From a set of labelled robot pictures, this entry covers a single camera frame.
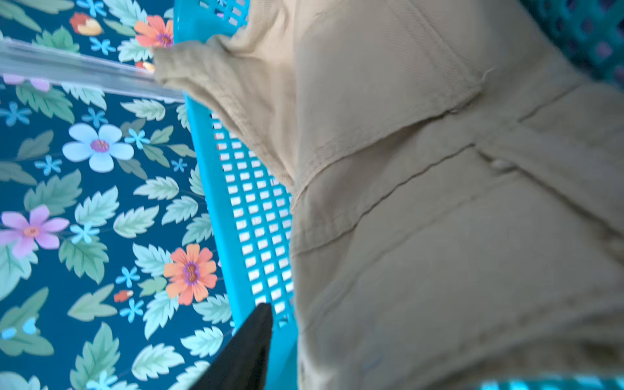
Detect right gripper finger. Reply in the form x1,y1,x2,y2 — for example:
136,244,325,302
190,303,273,390

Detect khaki long pants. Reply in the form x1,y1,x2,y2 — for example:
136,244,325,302
154,1,623,389

